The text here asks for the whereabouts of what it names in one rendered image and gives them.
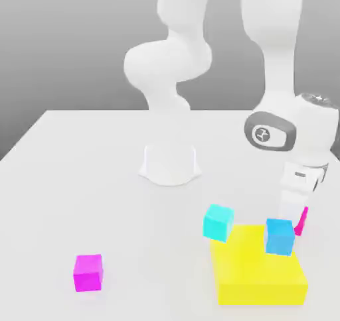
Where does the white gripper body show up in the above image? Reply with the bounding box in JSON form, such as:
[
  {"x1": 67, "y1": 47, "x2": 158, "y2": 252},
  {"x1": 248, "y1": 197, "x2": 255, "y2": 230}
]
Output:
[{"x1": 277, "y1": 187, "x2": 311, "y2": 228}]

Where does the small pink cube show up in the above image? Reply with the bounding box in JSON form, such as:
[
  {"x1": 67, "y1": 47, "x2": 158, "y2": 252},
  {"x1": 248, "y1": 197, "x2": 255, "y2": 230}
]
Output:
[{"x1": 293, "y1": 206, "x2": 309, "y2": 237}]

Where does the small blue cube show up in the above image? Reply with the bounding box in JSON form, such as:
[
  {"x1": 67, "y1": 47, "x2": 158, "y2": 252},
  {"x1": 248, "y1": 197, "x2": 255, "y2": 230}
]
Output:
[{"x1": 264, "y1": 218, "x2": 296, "y2": 257}]

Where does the small cyan cube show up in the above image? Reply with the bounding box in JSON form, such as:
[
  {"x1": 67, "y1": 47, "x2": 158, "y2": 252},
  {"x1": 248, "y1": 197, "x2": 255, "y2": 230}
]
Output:
[{"x1": 202, "y1": 204, "x2": 235, "y2": 243}]

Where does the small magenta cube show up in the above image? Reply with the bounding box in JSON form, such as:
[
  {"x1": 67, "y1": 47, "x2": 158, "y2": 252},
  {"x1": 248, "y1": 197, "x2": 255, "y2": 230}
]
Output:
[{"x1": 72, "y1": 253, "x2": 104, "y2": 293}]

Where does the large yellow box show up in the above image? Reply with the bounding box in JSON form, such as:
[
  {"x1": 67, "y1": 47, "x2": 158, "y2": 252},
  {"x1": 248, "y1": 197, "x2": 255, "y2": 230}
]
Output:
[{"x1": 209, "y1": 224, "x2": 309, "y2": 306}]

